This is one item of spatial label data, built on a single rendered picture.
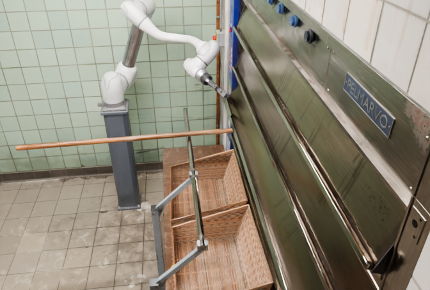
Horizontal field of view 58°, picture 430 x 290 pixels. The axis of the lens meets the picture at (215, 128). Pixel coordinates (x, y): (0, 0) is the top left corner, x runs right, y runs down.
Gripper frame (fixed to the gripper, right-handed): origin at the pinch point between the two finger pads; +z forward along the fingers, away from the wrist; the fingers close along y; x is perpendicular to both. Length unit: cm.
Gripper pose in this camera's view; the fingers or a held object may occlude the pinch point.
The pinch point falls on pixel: (224, 94)
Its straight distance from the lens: 256.1
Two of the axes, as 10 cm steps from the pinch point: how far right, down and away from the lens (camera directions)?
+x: -6.4, 7.6, 1.0
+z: 6.3, 5.9, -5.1
